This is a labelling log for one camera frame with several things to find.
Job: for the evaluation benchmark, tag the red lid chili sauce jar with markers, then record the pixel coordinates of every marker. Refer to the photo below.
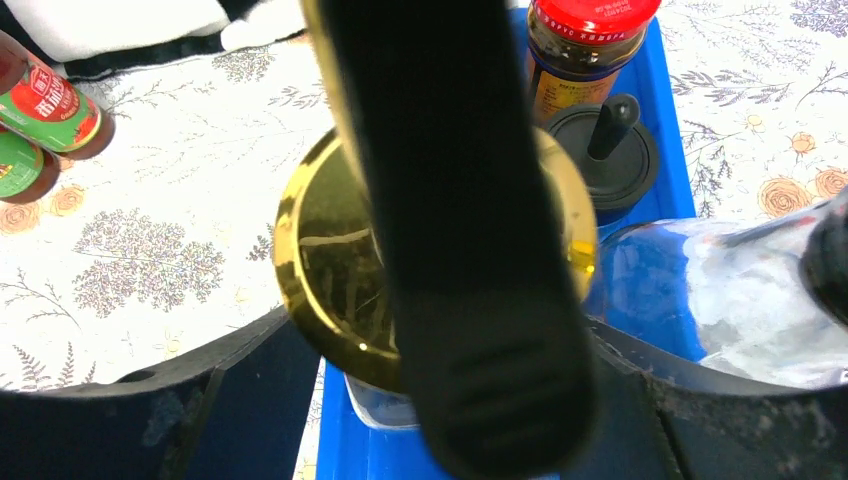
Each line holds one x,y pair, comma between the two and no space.
576,48

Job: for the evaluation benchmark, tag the glass oil bottle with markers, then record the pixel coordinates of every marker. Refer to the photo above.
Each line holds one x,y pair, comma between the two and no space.
765,302
419,246

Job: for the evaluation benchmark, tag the yellow cap sauce bottle front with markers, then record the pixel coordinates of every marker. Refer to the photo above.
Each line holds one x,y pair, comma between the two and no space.
28,171

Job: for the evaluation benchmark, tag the black lid shaker jar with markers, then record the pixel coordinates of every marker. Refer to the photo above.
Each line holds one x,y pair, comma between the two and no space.
614,152

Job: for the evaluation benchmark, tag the blue plastic divided bin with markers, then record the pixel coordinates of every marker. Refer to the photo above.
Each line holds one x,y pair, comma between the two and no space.
350,450

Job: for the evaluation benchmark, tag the floral tablecloth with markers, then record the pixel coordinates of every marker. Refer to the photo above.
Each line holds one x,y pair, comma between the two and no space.
162,244

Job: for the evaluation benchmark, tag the black white checkered blanket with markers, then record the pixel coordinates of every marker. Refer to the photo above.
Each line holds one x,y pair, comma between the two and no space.
91,40

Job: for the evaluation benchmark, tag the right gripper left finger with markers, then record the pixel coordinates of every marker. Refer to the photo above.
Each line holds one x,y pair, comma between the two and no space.
234,408

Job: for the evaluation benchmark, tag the yellow cap sauce bottle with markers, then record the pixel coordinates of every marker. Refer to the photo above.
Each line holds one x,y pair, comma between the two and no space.
28,171
45,108

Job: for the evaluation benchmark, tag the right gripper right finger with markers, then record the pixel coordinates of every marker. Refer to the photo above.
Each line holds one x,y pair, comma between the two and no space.
664,417

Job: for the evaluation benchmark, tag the glass oil bottle front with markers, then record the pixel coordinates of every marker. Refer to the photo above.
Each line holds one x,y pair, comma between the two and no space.
419,246

